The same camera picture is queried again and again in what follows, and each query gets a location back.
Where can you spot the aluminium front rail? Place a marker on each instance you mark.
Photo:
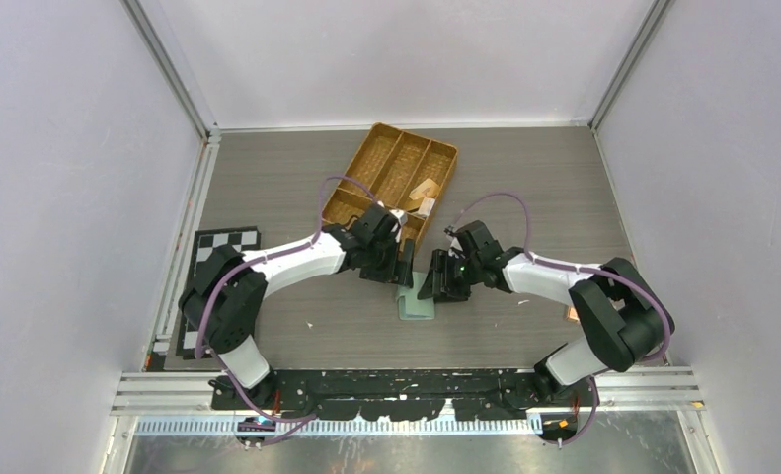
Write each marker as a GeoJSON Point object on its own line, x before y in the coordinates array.
{"type": "Point", "coordinates": [164, 393]}

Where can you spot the green card holder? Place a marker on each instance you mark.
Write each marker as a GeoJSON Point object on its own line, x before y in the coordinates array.
{"type": "Point", "coordinates": [410, 308]}

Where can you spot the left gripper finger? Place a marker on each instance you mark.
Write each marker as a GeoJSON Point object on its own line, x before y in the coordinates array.
{"type": "Point", "coordinates": [404, 266]}
{"type": "Point", "coordinates": [385, 275]}

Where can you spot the stack of cards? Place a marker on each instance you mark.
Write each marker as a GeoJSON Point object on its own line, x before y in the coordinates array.
{"type": "Point", "coordinates": [421, 207]}

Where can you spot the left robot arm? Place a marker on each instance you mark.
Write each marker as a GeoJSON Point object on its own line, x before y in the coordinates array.
{"type": "Point", "coordinates": [224, 298]}

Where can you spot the woven wicker divided tray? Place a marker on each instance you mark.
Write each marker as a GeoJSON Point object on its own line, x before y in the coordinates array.
{"type": "Point", "coordinates": [392, 162]}

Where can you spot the black white chessboard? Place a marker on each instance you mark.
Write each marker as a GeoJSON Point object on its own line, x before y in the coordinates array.
{"type": "Point", "coordinates": [242, 239]}

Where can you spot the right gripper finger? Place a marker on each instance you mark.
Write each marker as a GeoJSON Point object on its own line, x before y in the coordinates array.
{"type": "Point", "coordinates": [454, 289]}
{"type": "Point", "coordinates": [435, 285]}

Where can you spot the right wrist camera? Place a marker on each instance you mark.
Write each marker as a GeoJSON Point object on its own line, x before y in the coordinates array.
{"type": "Point", "coordinates": [454, 249]}

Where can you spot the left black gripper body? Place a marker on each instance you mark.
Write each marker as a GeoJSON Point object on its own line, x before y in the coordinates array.
{"type": "Point", "coordinates": [386, 253]}

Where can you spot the gold VIP card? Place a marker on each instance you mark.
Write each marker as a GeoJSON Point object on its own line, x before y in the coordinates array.
{"type": "Point", "coordinates": [428, 188]}

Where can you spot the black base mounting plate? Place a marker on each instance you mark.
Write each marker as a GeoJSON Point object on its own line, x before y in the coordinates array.
{"type": "Point", "coordinates": [400, 395]}

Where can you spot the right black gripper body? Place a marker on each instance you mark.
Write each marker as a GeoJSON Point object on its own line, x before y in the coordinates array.
{"type": "Point", "coordinates": [459, 265]}

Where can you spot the red gold matchbox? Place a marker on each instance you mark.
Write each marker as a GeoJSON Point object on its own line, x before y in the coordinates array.
{"type": "Point", "coordinates": [571, 315]}

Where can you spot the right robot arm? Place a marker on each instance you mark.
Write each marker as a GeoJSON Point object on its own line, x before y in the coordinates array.
{"type": "Point", "coordinates": [623, 322]}

